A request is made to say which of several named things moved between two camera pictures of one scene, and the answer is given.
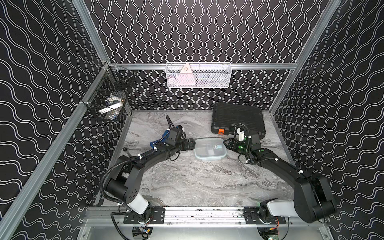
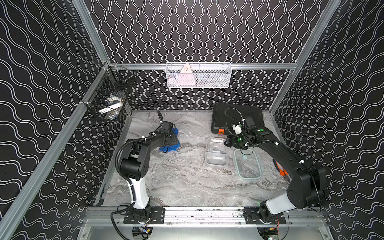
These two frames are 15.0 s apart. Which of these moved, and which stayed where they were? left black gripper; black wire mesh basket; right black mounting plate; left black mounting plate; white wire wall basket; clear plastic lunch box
Moved: left black gripper; clear plastic lunch box
Stayed: left black mounting plate; right black mounting plate; white wire wall basket; black wire mesh basket
